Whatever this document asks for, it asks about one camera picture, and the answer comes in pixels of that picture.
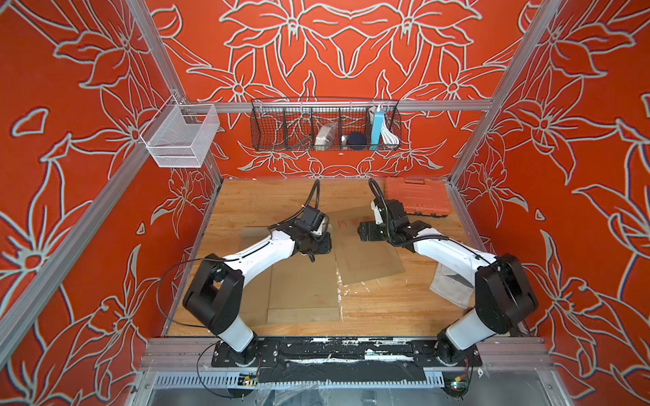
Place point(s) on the white grey work glove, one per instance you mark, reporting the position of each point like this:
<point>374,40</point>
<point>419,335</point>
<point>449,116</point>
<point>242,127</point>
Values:
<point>451,286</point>

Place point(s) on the black wire basket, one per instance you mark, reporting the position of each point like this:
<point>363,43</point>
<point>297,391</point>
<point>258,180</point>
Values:
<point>291,124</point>

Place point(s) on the kraft file bag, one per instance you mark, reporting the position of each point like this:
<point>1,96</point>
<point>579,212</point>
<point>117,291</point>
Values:
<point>303,291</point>
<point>255,298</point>
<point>360,261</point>

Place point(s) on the white mesh basket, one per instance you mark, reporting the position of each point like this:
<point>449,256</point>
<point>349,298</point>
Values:
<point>173,142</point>

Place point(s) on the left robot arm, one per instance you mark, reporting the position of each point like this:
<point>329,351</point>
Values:
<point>215,293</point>

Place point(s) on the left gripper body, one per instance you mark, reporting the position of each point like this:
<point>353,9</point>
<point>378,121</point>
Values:
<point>319,244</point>

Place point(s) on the dark blue round object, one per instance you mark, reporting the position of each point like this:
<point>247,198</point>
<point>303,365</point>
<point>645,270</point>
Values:
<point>356,141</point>

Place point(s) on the red plastic tool case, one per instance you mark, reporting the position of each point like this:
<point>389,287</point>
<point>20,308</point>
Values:
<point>422,197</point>

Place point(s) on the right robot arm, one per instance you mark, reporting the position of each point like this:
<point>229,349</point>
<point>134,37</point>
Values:
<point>503,294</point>

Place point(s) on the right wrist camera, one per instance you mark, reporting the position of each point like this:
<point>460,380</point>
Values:
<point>379,212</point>

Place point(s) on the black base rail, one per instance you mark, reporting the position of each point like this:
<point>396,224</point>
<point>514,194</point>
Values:
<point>369,360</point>

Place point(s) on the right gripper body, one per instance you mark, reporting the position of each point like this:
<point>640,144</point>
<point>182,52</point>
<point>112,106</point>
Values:
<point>375,233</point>

